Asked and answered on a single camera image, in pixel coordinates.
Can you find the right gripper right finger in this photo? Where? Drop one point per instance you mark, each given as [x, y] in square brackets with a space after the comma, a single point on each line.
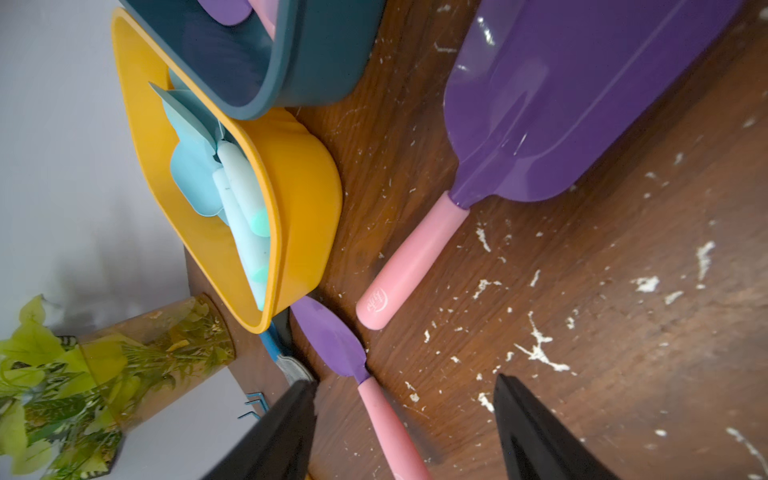
[535, 444]

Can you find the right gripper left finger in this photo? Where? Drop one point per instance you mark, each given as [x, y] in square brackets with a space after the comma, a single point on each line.
[279, 445]

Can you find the teal shovel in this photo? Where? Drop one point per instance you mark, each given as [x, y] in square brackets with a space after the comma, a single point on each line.
[192, 173]
[190, 130]
[259, 288]
[245, 186]
[253, 250]

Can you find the yellow plastic storage box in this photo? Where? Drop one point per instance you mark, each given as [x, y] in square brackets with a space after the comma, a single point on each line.
[297, 173]

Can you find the purple square shovel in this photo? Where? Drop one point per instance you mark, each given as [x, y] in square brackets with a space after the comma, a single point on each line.
[227, 12]
[267, 12]
[538, 92]

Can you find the teal plastic storage box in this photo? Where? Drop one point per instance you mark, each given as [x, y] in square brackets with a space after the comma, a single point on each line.
[316, 55]

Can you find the blue grey gardening glove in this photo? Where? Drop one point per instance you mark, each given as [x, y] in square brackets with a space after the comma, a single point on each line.
[278, 342]

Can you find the purple pointed shovel lower left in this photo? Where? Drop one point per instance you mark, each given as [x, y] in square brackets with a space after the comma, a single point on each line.
[341, 350]

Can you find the artificial plant in glass vase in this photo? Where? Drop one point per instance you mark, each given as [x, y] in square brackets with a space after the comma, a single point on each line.
[68, 402]

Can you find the blue rake yellow handle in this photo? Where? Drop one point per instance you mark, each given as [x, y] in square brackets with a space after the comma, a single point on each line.
[258, 406]

